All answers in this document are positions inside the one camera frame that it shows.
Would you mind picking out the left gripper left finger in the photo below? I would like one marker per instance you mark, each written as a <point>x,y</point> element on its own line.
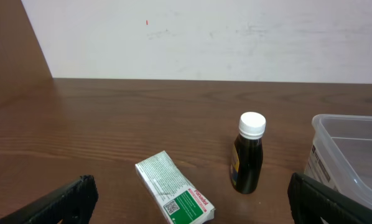
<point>71,203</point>

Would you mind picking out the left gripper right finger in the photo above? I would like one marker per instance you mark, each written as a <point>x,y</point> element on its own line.
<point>314,203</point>

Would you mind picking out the clear plastic container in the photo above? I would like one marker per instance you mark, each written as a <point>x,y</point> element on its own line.
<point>341,155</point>

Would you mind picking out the dark bottle white cap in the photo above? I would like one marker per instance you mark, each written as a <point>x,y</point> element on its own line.
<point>247,153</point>

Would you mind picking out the white green Panadol box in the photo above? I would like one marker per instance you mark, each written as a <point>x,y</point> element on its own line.
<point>178,199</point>

